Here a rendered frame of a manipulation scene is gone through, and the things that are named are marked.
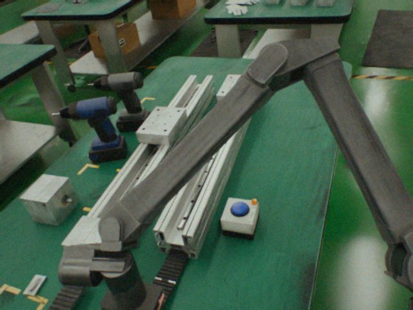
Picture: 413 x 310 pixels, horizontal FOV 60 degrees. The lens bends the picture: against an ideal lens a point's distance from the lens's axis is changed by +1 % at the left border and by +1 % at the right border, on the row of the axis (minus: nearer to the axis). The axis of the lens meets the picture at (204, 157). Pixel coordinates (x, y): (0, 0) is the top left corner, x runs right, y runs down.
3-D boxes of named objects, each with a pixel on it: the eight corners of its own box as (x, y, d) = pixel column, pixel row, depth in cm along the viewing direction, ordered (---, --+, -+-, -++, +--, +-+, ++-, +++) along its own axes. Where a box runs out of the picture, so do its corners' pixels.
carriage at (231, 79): (248, 113, 123) (247, 96, 119) (218, 112, 126) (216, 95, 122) (257, 91, 134) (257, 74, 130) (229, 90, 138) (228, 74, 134)
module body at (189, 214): (197, 259, 85) (192, 236, 80) (159, 252, 88) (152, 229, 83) (260, 95, 143) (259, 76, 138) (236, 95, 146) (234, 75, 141)
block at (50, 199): (66, 227, 99) (53, 203, 93) (34, 221, 103) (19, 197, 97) (86, 202, 106) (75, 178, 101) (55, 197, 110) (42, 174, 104)
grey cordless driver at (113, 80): (151, 130, 133) (137, 77, 120) (100, 134, 136) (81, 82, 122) (155, 119, 139) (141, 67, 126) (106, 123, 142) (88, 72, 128)
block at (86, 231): (119, 278, 84) (107, 253, 78) (75, 268, 88) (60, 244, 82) (136, 247, 90) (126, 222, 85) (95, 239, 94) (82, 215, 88)
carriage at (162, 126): (171, 152, 111) (168, 134, 107) (141, 150, 114) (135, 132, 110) (189, 124, 122) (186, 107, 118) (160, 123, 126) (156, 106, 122)
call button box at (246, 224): (253, 241, 87) (252, 223, 83) (215, 234, 90) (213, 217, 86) (259, 217, 93) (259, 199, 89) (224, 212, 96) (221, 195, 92)
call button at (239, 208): (246, 219, 86) (245, 213, 85) (230, 216, 87) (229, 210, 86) (249, 206, 89) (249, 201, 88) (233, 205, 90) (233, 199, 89)
